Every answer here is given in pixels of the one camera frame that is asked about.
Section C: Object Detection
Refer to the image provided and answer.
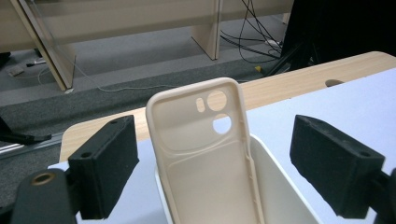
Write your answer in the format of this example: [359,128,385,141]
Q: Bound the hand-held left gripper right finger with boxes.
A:
[289,114,386,219]

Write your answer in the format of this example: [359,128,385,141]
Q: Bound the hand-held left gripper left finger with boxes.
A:
[67,115,140,220]

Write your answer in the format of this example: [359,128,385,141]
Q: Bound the white plastic storage box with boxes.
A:
[154,133,321,224]

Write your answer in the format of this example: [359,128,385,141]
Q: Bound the beige phone case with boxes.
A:
[145,77,265,224]

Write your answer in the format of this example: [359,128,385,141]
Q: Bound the black stand foot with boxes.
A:
[0,115,53,146]

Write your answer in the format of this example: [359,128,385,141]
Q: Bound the black stand legs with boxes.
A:
[261,40,316,77]

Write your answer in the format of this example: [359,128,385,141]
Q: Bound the small grey floor object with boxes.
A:
[7,64,25,77]

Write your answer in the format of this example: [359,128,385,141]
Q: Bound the dark curtain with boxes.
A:
[279,0,396,66]

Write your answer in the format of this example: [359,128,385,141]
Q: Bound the metal floor rail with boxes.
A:
[0,133,64,161]

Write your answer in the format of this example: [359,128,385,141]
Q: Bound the thin white floor cable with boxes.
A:
[36,55,181,93]

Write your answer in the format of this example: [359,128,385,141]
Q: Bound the black cable bundle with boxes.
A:
[219,0,292,64]

